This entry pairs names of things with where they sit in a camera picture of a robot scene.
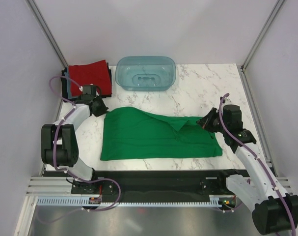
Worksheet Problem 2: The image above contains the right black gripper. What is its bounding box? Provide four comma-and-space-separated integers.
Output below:
196, 107, 229, 134

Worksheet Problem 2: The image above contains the green t shirt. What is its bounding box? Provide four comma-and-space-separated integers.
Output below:
100, 107, 223, 161

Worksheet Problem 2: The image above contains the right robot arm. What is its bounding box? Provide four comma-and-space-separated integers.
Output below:
197, 104, 298, 235

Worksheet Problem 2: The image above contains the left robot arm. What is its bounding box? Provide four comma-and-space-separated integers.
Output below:
41, 85, 108, 193

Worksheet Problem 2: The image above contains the blue folded t shirt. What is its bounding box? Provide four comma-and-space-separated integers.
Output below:
64, 67, 77, 101

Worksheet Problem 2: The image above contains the red folded t shirt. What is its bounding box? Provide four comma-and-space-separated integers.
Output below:
68, 60, 112, 97

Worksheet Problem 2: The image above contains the black folded t shirt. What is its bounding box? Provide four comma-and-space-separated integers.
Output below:
60, 63, 112, 101

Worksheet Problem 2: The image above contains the teal plastic bin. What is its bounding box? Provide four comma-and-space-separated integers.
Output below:
115, 56, 176, 91

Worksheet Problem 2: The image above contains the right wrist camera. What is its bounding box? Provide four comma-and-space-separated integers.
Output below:
222, 97, 233, 106

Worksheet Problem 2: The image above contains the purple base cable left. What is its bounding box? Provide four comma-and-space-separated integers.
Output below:
38, 178, 122, 224

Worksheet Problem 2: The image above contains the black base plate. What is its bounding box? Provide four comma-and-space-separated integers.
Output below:
70, 169, 250, 207

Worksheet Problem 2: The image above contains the aluminium rail left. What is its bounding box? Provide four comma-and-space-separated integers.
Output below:
27, 177, 75, 197

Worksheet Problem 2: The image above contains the aluminium rail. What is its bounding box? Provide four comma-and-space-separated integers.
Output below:
276, 177, 294, 195
27, 177, 75, 197

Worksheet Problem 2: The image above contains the white slotted cable duct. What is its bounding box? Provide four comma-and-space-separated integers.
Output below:
36, 195, 236, 207

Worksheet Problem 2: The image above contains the aluminium rail right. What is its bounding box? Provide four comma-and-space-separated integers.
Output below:
276, 177, 294, 195

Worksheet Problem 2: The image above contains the left aluminium frame post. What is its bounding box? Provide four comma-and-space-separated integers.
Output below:
26, 0, 68, 67

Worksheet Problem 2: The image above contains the aluminium frame post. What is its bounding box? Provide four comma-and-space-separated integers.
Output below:
26, 0, 68, 67
240, 0, 286, 73

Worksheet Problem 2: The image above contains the right aluminium frame post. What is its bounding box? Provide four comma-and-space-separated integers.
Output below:
240, 0, 286, 73

